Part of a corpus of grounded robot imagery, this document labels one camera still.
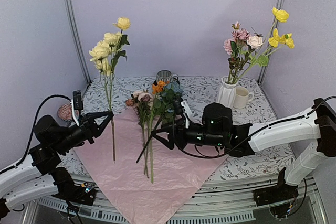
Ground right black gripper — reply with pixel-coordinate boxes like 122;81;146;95
151;118;225;151

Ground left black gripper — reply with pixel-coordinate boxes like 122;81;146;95
54;111;114;154

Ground blue hydrangea flower stem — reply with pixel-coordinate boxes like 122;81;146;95
132;80;183;163

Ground purple pink wrapping paper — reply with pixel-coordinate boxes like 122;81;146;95
74;109;228;223

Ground cream yellow rose stem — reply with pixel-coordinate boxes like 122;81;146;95
88;16;132;163

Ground pink rose flower stem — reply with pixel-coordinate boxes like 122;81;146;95
223;21;250;84

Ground yellow poppy flower stem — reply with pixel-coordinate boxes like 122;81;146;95
238;7;295;81

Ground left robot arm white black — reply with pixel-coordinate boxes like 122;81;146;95
1;111;113;218

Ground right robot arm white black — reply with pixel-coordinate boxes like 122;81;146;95
151;99;335;201

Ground white ribbed vase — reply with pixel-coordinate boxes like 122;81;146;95
216;77;237;109

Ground red patterned bowl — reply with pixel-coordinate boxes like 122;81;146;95
57;103;72;122

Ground dusty pink rose stem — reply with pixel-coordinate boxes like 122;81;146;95
125;90;153;178

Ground floral patterned tablecloth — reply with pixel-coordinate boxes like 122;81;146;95
54;76;294;183

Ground orange flower stem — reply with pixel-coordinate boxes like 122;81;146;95
149;81;168;184

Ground striped grey cup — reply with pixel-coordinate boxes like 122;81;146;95
156;70;178;83

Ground cream mug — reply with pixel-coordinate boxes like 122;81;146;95
233;86;254;109

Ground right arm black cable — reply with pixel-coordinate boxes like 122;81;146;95
178;95;336;158

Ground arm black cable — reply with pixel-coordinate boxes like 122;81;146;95
178;95;336;158
0;94;73;175

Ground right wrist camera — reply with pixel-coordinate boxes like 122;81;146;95
173;97;195;130

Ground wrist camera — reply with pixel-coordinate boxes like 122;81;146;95
173;97;195;130
70;90;83;126

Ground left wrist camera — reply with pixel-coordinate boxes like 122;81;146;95
70;90;83;126

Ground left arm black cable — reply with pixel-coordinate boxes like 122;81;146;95
0;94;73;175

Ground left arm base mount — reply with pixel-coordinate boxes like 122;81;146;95
52;180;97;206

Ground front aluminium rail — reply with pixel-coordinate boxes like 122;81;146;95
21;175;329;223

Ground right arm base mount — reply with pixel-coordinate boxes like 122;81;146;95
253;184;299;219

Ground left aluminium frame post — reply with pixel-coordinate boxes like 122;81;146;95
64;0;92;85

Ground aluminium frame post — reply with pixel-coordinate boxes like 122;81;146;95
257;0;289;83
64;0;92;85

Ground right aluminium frame post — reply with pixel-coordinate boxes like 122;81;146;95
257;0;289;83

